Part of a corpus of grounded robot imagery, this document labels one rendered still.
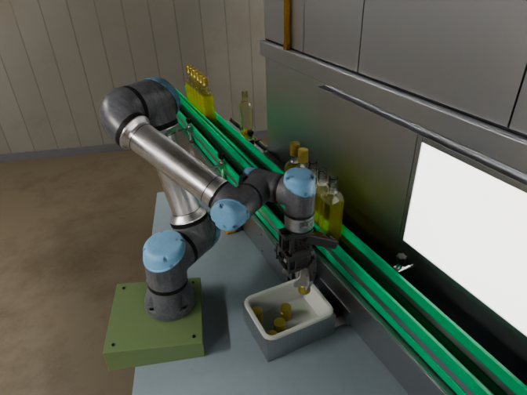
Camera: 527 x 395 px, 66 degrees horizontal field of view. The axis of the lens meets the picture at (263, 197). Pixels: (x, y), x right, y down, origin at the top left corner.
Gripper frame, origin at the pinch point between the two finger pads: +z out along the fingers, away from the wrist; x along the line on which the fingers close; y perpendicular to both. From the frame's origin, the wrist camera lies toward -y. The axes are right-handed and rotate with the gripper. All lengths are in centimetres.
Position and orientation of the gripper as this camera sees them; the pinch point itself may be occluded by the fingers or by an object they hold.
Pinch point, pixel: (304, 281)
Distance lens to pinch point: 117.0
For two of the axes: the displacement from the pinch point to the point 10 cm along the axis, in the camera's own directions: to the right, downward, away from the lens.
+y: -9.0, 2.6, -3.6
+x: 4.4, 4.6, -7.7
